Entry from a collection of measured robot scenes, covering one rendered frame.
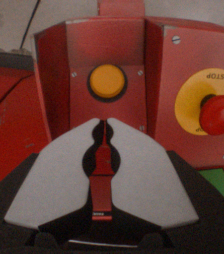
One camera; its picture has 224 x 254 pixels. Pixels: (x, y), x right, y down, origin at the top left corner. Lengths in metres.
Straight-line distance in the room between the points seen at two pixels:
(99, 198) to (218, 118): 0.13
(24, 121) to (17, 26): 0.62
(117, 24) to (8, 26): 0.86
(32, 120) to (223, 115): 0.43
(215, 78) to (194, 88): 0.02
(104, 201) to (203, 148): 0.12
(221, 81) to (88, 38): 0.15
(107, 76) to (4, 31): 0.88
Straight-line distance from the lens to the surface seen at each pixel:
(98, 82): 0.23
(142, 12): 0.83
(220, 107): 0.18
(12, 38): 1.06
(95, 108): 0.24
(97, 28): 0.24
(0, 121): 0.51
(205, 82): 0.19
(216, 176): 0.25
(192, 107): 0.20
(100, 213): 0.20
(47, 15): 0.98
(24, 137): 0.46
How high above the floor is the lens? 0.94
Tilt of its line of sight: 56 degrees down
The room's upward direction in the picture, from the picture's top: 179 degrees clockwise
